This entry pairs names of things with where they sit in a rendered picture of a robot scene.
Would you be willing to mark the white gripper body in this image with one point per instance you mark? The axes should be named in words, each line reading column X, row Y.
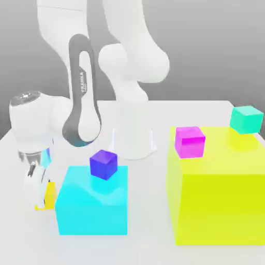
column 34, row 189

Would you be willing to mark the small yellow cube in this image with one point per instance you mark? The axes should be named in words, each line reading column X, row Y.
column 50, row 196

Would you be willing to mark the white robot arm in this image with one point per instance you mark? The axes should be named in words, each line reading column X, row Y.
column 128, row 62

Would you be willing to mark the small purple cube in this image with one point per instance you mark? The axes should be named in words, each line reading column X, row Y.
column 103, row 165

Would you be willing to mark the small magenta cube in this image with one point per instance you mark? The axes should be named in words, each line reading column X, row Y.
column 189, row 142

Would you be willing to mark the small teal cube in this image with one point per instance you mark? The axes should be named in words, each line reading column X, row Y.
column 246, row 120

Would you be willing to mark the large cyan box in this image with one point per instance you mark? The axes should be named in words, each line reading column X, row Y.
column 91, row 209

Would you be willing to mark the large yellow-green box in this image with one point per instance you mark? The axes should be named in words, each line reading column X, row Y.
column 217, row 202

